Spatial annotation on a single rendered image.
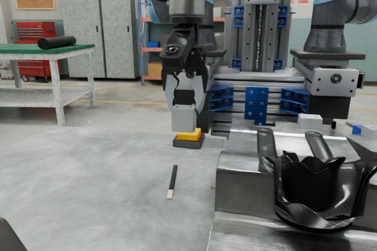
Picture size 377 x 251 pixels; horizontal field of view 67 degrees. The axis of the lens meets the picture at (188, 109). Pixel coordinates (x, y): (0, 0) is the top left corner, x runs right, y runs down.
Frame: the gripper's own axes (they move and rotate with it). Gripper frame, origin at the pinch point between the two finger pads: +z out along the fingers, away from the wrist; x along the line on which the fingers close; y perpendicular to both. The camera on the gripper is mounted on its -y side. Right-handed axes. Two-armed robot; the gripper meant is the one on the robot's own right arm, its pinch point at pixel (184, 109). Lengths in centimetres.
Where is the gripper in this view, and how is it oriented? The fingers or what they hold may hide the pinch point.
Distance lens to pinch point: 64.2
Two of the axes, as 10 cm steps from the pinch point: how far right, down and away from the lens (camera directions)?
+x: -9.8, -0.6, 2.1
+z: 0.0, 9.6, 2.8
